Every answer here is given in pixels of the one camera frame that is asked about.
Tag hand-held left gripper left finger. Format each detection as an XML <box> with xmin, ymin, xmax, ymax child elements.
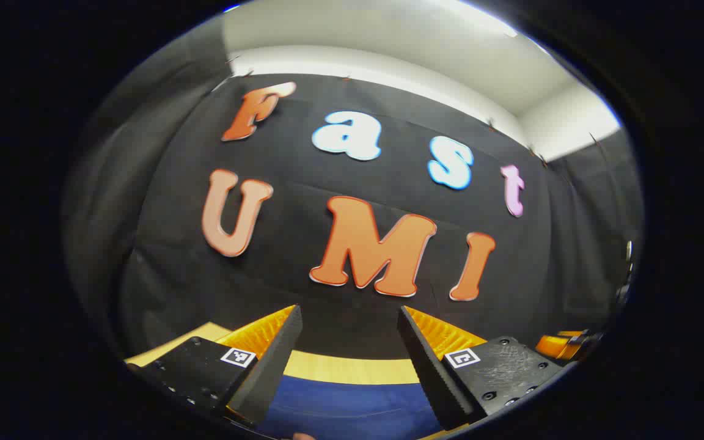
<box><xmin>125</xmin><ymin>304</ymin><xmax>304</xmax><ymax>427</ymax></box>

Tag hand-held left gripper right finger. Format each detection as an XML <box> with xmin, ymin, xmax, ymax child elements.
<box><xmin>396</xmin><ymin>305</ymin><xmax>565</xmax><ymax>432</ymax></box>

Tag blue denim jeans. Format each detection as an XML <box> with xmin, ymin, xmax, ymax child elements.
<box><xmin>258</xmin><ymin>375</ymin><xmax>446</xmax><ymax>440</ymax></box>

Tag black backdrop cloth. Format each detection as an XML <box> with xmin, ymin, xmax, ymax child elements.
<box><xmin>62</xmin><ymin>21</ymin><xmax>643</xmax><ymax>362</ymax></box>

